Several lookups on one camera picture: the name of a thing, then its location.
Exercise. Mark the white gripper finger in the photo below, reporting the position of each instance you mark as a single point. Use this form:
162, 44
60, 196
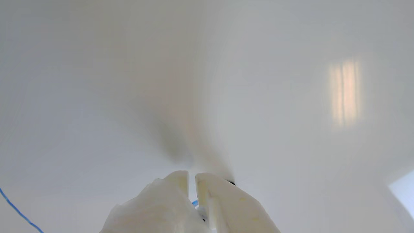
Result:
236, 213
155, 210

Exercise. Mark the blue whiteboard marker pen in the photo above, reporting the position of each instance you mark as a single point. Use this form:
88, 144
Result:
195, 203

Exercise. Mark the large white whiteboard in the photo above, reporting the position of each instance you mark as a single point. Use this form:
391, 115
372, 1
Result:
97, 81

